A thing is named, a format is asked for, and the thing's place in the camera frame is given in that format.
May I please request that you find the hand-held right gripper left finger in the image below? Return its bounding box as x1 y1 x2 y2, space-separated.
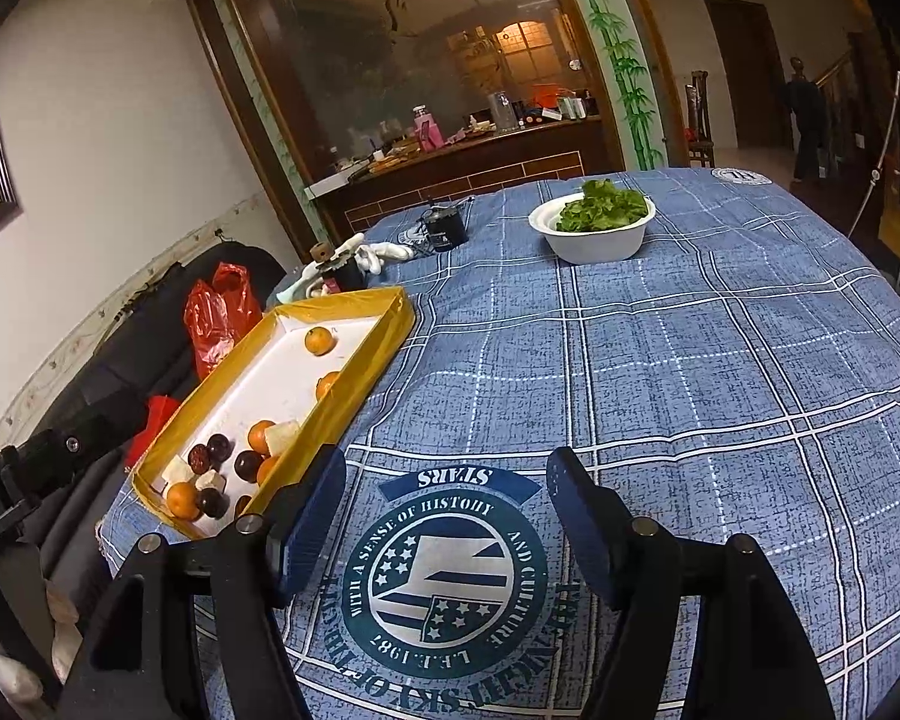
56 444 348 720

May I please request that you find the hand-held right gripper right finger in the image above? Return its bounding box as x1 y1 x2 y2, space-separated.
546 446 841 720

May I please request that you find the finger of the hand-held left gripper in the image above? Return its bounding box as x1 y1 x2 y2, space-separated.
4 386 151 502

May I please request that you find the yellow cardboard box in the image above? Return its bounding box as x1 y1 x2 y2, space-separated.
130 286 417 541

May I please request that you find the black sofa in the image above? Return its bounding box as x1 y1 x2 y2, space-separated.
11 240 292 616

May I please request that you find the red cloth bag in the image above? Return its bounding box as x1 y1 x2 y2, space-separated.
124 394 186 470

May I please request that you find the white sack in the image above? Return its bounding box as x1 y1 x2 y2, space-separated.
0 637 44 704
45 585 85 680

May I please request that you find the red plastic bag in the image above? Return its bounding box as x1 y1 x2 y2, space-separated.
184 262 264 382

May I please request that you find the blue plaid tablecloth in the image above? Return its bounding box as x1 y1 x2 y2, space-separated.
94 165 900 720

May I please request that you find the small black box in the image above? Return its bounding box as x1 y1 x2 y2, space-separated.
322 259 368 293

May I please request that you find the white bowl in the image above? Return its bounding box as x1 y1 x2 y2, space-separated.
529 193 657 265

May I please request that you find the green lettuce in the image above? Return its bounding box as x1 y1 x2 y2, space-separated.
555 178 650 233

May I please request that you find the small black jar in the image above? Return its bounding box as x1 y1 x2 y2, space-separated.
418 201 470 253

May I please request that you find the brown tiled counter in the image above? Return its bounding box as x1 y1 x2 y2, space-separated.
304 116 610 242

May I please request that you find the pink bottle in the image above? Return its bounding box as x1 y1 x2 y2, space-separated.
411 105 444 152

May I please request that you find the clear plastic jar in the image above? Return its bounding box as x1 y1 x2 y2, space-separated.
487 90 519 133

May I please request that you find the wooden chair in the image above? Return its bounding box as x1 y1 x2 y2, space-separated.
682 69 721 170

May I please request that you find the wood-framed glass partition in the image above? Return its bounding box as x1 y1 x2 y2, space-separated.
172 0 692 242

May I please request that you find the dark figure statue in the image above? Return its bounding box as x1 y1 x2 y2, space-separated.
784 56 833 185

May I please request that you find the bamboo painted panel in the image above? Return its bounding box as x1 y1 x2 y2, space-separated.
555 0 674 173

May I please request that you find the grey metal pole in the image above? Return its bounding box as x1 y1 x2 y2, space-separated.
847 71 900 238

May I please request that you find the brown wooden door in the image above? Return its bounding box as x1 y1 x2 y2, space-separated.
701 0 796 155

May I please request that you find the wooden stair railing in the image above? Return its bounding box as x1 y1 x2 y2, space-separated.
814 37 899 181

